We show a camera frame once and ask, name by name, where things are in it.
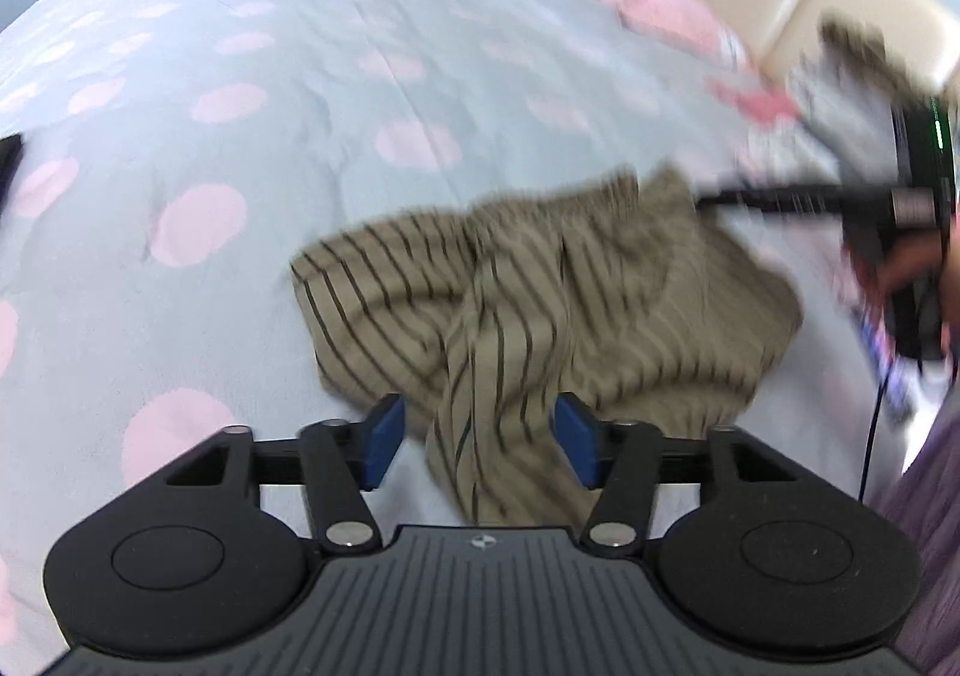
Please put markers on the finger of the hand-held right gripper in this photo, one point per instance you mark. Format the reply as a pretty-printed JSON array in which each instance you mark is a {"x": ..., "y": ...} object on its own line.
[{"x": 780, "y": 199}]

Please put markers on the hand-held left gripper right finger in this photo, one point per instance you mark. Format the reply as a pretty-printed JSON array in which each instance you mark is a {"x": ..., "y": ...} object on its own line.
[{"x": 576, "y": 440}]

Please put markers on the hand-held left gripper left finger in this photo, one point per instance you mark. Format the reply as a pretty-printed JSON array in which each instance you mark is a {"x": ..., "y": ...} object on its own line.
[{"x": 384, "y": 440}]

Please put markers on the brown striped sweater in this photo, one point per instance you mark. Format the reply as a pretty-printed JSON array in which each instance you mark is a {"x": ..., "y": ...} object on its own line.
[{"x": 510, "y": 316}]

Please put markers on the person's right hand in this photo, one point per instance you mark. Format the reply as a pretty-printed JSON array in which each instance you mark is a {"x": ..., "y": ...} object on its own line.
[{"x": 907, "y": 271}]

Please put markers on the pile of patterned cloth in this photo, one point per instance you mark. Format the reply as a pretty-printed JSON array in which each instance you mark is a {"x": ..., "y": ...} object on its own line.
[{"x": 847, "y": 113}]

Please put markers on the red pink cloth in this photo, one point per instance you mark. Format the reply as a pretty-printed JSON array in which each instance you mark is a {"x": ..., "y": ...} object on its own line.
[{"x": 757, "y": 102}]

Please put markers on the smartphone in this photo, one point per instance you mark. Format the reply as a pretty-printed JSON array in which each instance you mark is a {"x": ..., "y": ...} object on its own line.
[{"x": 879, "y": 361}]

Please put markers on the pink pillow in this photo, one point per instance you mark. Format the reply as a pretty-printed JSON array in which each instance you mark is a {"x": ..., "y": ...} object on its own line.
[{"x": 660, "y": 8}]

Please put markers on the person's purple sweater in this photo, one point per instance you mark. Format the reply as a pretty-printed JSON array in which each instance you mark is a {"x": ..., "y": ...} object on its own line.
[{"x": 930, "y": 556}]

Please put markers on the grey pink-dotted bed sheet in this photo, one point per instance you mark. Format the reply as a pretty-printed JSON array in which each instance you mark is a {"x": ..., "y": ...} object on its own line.
[{"x": 225, "y": 45}]

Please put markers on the black cloth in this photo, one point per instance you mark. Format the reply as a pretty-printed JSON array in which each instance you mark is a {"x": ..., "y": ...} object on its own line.
[{"x": 6, "y": 166}]

